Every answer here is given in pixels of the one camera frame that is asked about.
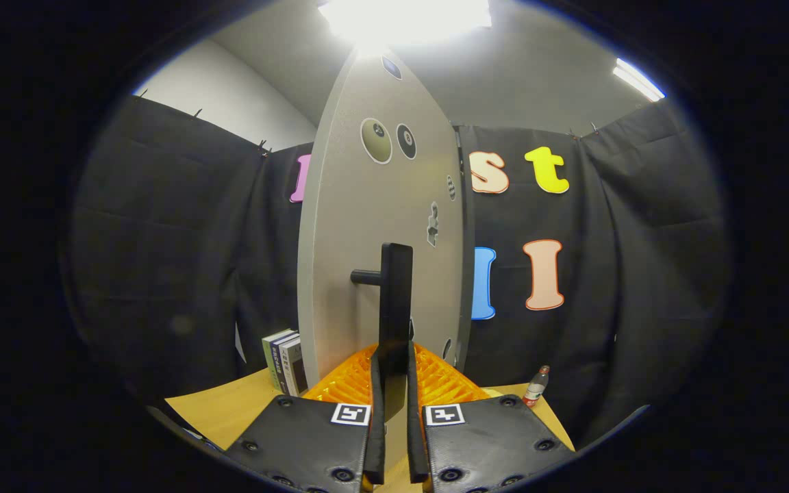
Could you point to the dark grey shoe cabinet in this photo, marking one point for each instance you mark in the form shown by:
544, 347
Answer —
468, 226

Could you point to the green spine book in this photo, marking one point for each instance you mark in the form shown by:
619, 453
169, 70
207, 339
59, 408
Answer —
270, 359

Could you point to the clear plastic bottle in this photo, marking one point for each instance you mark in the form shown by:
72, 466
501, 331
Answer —
535, 389

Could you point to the narrow ceiling light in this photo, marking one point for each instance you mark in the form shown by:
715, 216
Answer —
637, 79

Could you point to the grey shoe cabinet door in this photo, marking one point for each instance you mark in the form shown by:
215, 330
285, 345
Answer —
346, 226

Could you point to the blue spine book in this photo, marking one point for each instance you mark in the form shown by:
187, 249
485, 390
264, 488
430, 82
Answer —
280, 363

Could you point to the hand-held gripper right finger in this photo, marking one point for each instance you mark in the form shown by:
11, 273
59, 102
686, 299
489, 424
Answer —
416, 424

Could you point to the large ceiling light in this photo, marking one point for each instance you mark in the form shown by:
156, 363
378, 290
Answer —
405, 17

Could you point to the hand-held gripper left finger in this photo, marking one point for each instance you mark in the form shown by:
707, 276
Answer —
375, 424

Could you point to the black backdrop cloth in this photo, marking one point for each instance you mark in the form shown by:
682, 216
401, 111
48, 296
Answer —
175, 239

